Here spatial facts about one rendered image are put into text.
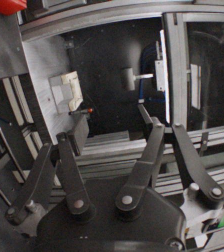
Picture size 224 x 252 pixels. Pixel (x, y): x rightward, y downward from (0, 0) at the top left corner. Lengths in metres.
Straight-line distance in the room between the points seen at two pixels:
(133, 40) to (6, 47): 0.61
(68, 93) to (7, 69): 0.31
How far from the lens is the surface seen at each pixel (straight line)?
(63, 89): 0.63
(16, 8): 0.43
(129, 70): 0.59
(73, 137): 0.17
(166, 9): 0.44
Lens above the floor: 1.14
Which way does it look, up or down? 5 degrees down
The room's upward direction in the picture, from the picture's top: 81 degrees clockwise
